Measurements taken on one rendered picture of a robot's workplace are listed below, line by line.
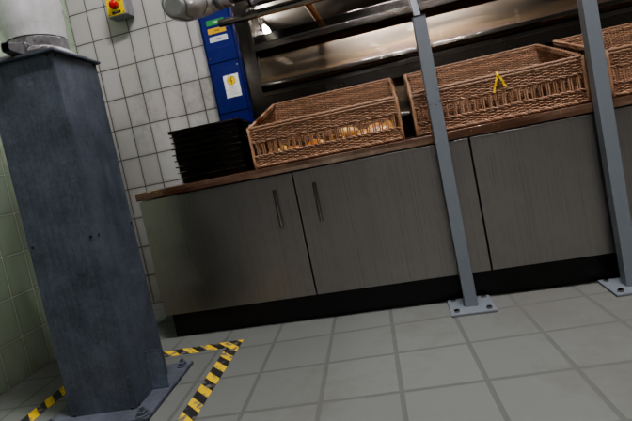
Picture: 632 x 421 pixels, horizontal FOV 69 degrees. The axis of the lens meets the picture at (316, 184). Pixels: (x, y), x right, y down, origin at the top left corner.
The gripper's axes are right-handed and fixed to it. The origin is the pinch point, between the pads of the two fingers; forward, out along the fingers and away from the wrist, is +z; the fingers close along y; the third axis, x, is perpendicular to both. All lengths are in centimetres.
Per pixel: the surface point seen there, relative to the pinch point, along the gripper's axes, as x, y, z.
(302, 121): -3.9, 48.3, -5.6
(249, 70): -53, 16, -36
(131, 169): -53, 50, -107
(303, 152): -4, 59, -7
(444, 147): 6, 66, 40
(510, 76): -5, 48, 65
